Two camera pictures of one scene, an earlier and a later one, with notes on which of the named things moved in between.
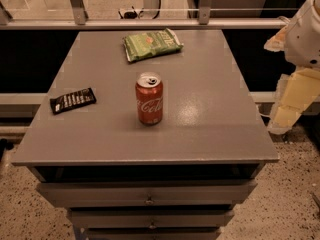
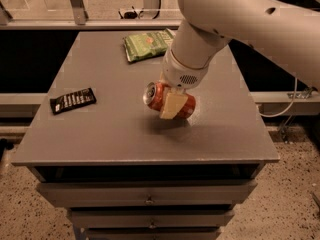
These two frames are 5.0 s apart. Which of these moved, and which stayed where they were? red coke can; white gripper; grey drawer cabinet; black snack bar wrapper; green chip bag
Moved: red coke can; white gripper
Stayed: black snack bar wrapper; green chip bag; grey drawer cabinet
